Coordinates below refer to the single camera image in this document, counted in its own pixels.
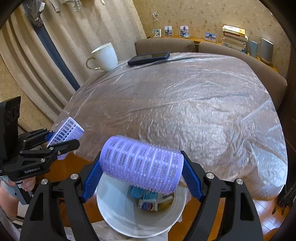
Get purple roller clip cover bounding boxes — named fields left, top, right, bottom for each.
left=47, top=117, right=84, bottom=147

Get purple hair roller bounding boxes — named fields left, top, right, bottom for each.
left=99, top=136, right=184, bottom=195

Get white trash bin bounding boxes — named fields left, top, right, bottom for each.
left=96, top=174, right=187, bottom=238

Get person's hand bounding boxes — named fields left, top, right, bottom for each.
left=8, top=177, right=36, bottom=192

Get grey rug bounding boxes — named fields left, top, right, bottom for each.
left=0, top=208, right=21, bottom=240

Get beige curtain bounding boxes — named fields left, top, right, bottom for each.
left=1, top=1, right=145, bottom=121

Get dark blue smartphone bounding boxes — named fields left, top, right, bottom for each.
left=127, top=52, right=170, bottom=66

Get brown sofa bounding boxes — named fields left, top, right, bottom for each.
left=134, top=37, right=288, bottom=110

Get photo card landscape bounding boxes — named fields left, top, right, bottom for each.
left=204, top=32, right=216, bottom=42

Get light blue box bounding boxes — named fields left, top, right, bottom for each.
left=248, top=40, right=258, bottom=58

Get photo card far left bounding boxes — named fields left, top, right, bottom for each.
left=152, top=29, right=162, bottom=38

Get photo card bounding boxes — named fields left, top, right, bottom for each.
left=152, top=29, right=162, bottom=38
left=180, top=26, right=190, bottom=38
left=164, top=26, right=173, bottom=37

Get stack of books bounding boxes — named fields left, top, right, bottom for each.
left=222, top=25, right=248, bottom=53

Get grey cylindrical speaker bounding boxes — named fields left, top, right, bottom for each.
left=260, top=38, right=273, bottom=65

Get white gold-handled mug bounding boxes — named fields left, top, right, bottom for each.
left=85, top=43, right=118, bottom=72

